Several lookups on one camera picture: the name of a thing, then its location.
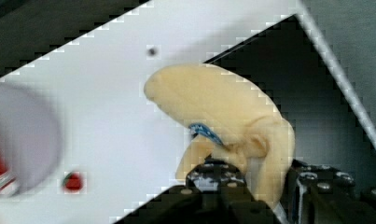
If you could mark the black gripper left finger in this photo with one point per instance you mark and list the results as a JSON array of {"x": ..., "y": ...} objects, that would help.
[{"x": 215, "y": 192}]

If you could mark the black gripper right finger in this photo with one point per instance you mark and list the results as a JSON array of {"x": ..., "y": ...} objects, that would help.
[{"x": 321, "y": 194}]

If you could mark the peeled toy banana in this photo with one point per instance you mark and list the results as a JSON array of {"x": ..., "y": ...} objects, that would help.
[{"x": 242, "y": 125}]

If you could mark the small red toy fruit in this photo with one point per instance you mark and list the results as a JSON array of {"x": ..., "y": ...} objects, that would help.
[{"x": 73, "y": 182}]

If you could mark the pink round plate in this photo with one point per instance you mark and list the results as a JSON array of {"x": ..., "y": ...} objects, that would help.
[{"x": 31, "y": 142}]

